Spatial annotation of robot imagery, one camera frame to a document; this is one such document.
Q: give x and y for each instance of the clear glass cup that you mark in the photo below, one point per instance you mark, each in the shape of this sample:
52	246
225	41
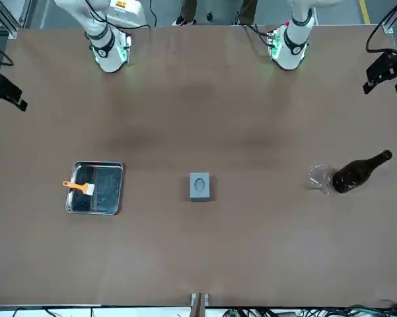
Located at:
318	180

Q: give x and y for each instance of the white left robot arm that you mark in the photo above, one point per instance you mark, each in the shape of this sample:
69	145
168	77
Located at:
292	53

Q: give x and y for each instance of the shiny metal tray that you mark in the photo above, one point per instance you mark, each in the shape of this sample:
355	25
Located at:
105	195

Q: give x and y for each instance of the aluminium corner bracket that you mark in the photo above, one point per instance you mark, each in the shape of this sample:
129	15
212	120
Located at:
388	28

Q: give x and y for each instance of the person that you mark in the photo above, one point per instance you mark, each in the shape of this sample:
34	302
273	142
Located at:
188	10

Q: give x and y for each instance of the aluminium camera post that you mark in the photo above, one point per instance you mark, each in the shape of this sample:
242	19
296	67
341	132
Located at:
199	305

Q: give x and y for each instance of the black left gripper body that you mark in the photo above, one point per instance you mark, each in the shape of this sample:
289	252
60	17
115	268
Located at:
396	61

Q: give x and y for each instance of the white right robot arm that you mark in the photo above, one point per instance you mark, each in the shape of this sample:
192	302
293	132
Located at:
109	56

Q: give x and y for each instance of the aluminium frame rail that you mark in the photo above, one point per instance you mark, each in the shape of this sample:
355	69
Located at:
11	16

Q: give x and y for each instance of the dark brown glass bottle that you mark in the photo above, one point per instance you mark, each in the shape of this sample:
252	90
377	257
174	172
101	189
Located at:
353	176

